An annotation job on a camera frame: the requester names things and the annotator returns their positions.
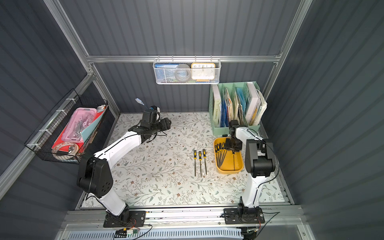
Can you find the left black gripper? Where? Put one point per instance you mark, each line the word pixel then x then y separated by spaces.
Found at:
pixel 163 123

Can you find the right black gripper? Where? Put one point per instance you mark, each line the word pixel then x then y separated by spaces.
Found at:
pixel 233 144

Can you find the black yellow file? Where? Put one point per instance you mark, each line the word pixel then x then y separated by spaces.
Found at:
pixel 234 161
pixel 195 163
pixel 200 161
pixel 219 154
pixel 223 152
pixel 216 154

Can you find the yellow plastic storage tray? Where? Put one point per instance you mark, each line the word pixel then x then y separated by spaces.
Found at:
pixel 227 166

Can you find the thin round needle file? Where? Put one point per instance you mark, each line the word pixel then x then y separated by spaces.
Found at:
pixel 205 161

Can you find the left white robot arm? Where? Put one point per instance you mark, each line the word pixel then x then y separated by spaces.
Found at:
pixel 95 173

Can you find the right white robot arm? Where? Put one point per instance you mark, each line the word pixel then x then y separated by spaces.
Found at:
pixel 260 162

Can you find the green desktop file organizer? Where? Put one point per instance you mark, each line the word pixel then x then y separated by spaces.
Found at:
pixel 242 101

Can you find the blue box in basket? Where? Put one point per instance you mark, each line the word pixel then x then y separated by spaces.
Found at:
pixel 165 72

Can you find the pink plastic tool case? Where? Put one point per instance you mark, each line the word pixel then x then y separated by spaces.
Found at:
pixel 79 121

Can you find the blue folder in organizer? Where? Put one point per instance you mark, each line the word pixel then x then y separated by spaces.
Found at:
pixel 224 114

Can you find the blue small desk lamp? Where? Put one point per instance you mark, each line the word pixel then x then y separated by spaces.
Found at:
pixel 139 101

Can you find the white book in organizer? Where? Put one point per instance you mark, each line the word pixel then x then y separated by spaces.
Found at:
pixel 217 106

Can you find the white binder right side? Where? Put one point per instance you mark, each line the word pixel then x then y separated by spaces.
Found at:
pixel 262 106

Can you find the grey tape roll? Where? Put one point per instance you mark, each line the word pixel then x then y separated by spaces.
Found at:
pixel 183 73

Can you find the yellow white alarm clock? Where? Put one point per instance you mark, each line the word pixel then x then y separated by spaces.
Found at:
pixel 203 71

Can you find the white vented panel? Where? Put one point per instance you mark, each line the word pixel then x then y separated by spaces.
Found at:
pixel 159 234

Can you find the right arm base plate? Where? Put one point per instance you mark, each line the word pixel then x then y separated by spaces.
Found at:
pixel 243 216

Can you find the black wire wall basket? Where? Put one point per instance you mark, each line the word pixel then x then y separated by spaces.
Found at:
pixel 41 143

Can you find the aluminium front rail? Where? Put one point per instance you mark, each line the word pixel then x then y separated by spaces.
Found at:
pixel 189 217

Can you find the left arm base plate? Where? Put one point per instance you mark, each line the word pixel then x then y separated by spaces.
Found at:
pixel 127 219

